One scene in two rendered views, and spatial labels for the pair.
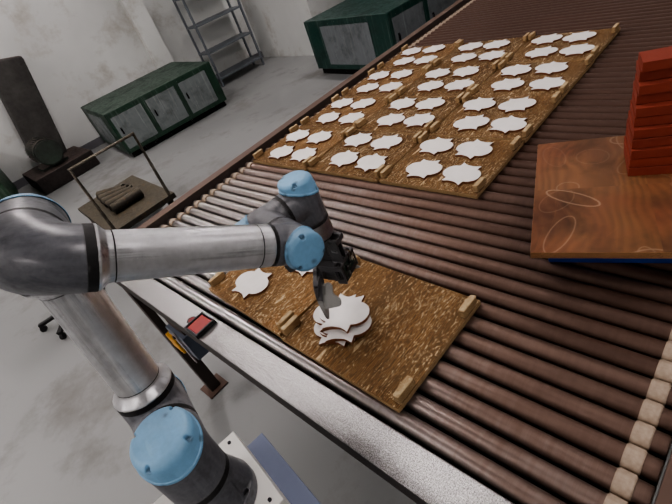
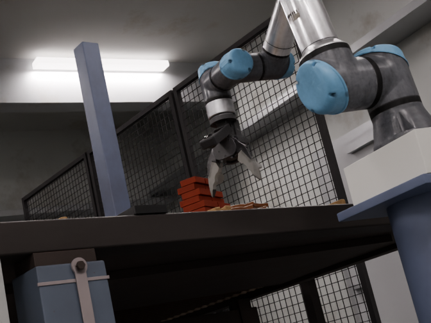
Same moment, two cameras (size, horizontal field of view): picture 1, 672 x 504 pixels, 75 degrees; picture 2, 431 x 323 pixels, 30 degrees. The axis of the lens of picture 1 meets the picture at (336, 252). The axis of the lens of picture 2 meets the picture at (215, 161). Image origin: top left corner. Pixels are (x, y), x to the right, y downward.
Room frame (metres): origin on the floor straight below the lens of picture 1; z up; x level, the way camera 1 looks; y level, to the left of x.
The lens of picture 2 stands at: (1.09, 2.02, 0.58)
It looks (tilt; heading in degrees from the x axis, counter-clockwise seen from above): 15 degrees up; 263
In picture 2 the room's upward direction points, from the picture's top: 13 degrees counter-clockwise
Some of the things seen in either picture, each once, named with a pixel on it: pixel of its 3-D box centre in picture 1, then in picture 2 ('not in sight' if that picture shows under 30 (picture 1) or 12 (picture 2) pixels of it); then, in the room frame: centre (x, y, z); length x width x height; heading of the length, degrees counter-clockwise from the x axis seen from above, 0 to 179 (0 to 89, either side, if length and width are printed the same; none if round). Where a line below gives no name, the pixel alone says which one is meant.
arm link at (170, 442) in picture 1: (176, 452); (381, 79); (0.50, 0.40, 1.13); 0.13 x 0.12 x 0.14; 23
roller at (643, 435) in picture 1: (298, 287); not in sight; (1.10, 0.15, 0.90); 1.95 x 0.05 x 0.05; 35
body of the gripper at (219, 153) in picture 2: (329, 255); (229, 140); (0.81, 0.02, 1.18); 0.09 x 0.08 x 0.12; 52
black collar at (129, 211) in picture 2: (200, 325); (140, 214); (1.08, 0.48, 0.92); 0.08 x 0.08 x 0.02; 35
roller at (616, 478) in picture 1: (277, 309); not in sight; (1.04, 0.24, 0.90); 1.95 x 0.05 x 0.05; 35
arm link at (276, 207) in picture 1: (267, 228); (236, 68); (0.76, 0.11, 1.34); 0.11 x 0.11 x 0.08; 23
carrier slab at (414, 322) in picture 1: (375, 321); not in sight; (0.80, -0.03, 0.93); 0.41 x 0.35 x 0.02; 34
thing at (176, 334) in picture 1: (192, 335); (65, 304); (1.24, 0.60, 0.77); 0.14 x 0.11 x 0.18; 35
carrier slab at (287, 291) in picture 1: (281, 275); not in sight; (1.15, 0.19, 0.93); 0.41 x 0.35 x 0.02; 32
